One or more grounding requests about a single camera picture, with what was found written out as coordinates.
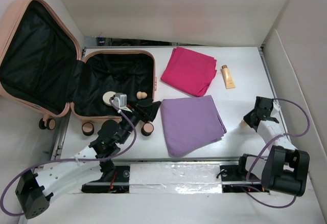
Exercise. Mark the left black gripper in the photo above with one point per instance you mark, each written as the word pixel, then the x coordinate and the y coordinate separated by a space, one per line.
pixel 140 111

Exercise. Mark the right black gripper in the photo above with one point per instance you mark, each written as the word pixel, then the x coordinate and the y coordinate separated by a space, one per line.
pixel 246 118

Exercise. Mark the beige makeup sponge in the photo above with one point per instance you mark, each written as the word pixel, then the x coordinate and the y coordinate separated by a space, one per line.
pixel 243 124
pixel 141 95

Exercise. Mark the beige cosmetic tube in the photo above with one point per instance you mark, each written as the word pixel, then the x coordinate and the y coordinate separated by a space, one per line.
pixel 228 80

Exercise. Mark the round cream powder puff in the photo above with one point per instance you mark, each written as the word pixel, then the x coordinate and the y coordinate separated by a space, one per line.
pixel 107 96

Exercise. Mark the purple cloth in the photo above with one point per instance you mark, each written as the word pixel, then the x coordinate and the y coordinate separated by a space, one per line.
pixel 190 123

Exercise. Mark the magenta cloth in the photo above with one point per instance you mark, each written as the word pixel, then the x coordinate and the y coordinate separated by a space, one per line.
pixel 189 71

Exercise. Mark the pink suitcase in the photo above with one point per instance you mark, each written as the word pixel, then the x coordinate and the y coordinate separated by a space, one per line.
pixel 43 68

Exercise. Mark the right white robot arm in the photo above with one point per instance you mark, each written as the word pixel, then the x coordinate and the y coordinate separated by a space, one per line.
pixel 279 166

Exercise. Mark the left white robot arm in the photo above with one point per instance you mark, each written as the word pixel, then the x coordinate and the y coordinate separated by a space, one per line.
pixel 35 191

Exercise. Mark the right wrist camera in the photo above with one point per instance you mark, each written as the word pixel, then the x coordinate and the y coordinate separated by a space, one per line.
pixel 275 112

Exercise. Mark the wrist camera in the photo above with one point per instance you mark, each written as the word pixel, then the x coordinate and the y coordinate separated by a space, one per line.
pixel 275 112
pixel 120 101

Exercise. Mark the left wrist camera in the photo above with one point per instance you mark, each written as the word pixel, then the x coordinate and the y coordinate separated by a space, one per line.
pixel 120 101

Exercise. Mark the aluminium frame rail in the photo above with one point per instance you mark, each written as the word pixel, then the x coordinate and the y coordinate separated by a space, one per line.
pixel 233 158

